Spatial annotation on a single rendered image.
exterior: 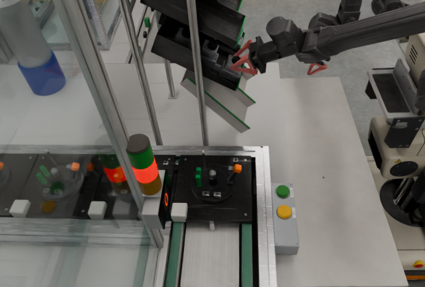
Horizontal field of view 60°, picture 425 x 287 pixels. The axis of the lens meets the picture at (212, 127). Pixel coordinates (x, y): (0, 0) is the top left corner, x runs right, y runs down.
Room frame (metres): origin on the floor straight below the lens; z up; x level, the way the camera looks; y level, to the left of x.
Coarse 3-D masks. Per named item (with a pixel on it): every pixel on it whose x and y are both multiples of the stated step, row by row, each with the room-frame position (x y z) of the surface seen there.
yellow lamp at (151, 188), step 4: (156, 180) 0.45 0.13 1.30; (160, 180) 0.46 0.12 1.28; (140, 184) 0.44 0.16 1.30; (144, 184) 0.44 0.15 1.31; (148, 184) 0.44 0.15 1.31; (152, 184) 0.44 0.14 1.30; (156, 184) 0.45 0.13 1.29; (160, 184) 0.46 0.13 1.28; (140, 188) 0.45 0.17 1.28; (144, 188) 0.44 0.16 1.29; (148, 188) 0.44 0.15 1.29; (152, 188) 0.44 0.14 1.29; (156, 188) 0.44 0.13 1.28; (160, 188) 0.45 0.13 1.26; (144, 192) 0.44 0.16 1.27; (148, 192) 0.44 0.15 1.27; (152, 192) 0.44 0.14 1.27; (156, 192) 0.44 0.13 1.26
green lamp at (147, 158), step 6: (150, 144) 0.46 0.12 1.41; (150, 150) 0.45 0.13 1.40; (132, 156) 0.44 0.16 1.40; (138, 156) 0.44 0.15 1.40; (144, 156) 0.44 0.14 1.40; (150, 156) 0.45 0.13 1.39; (132, 162) 0.44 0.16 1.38; (138, 162) 0.44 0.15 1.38; (144, 162) 0.44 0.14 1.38; (150, 162) 0.45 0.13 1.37; (138, 168) 0.44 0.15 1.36; (144, 168) 0.44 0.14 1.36
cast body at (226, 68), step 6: (228, 60) 0.88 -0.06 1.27; (234, 60) 0.87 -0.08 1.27; (216, 66) 0.89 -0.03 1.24; (222, 66) 0.88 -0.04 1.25; (228, 66) 0.86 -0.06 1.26; (240, 66) 0.87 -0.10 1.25; (222, 72) 0.87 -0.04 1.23; (228, 72) 0.87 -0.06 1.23; (234, 72) 0.86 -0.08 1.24; (240, 72) 0.88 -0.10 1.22; (228, 78) 0.87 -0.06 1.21; (234, 78) 0.86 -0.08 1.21
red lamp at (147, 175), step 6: (132, 168) 0.45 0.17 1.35; (150, 168) 0.44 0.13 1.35; (156, 168) 0.46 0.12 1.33; (138, 174) 0.44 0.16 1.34; (144, 174) 0.44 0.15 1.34; (150, 174) 0.44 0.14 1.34; (156, 174) 0.45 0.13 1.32; (138, 180) 0.44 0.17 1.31; (144, 180) 0.44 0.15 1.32; (150, 180) 0.44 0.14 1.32
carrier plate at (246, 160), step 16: (192, 160) 0.74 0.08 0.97; (208, 160) 0.74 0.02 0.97; (224, 160) 0.73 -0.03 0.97; (240, 160) 0.73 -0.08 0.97; (192, 176) 0.68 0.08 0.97; (240, 176) 0.66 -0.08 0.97; (176, 192) 0.62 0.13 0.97; (192, 192) 0.62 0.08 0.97; (240, 192) 0.60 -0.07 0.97; (192, 208) 0.56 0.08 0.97; (208, 208) 0.56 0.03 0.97; (224, 208) 0.55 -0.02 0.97; (240, 208) 0.55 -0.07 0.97
